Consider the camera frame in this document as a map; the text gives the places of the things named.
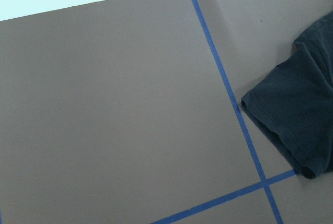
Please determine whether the black graphic t-shirt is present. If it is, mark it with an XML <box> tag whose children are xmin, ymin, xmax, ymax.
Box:
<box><xmin>241</xmin><ymin>14</ymin><xmax>332</xmax><ymax>179</ymax></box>

